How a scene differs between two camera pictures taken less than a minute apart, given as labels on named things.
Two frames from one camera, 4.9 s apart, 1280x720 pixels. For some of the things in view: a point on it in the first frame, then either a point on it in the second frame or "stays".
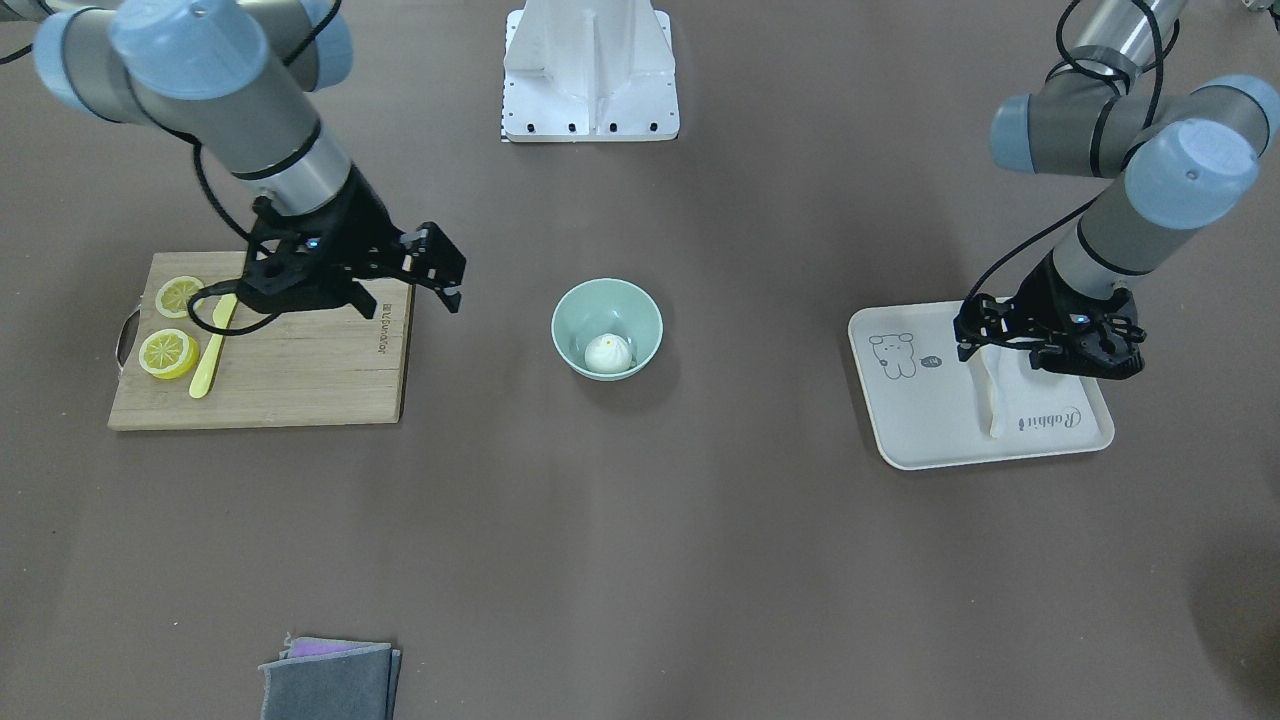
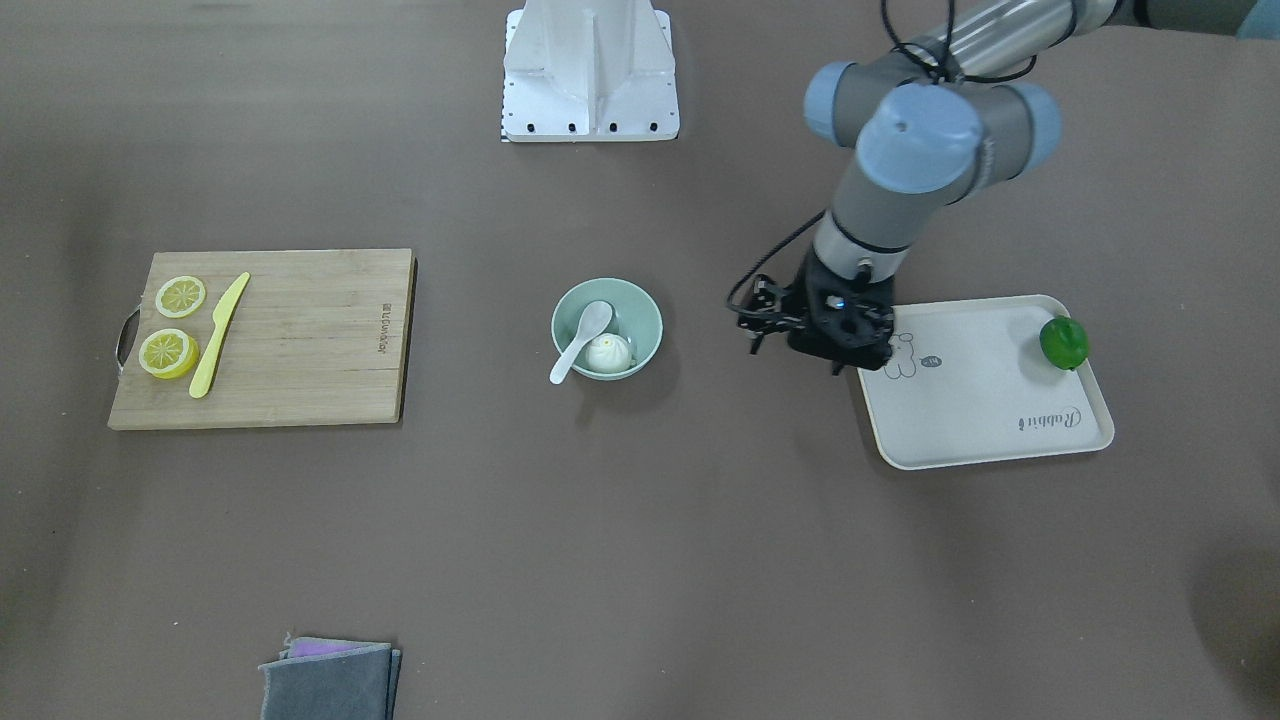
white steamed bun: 607,353 stays
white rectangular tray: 927,407 stays
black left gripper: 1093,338 to 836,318
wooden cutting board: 319,367 stays
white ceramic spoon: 972,439 to 595,319
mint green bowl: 600,306 stays
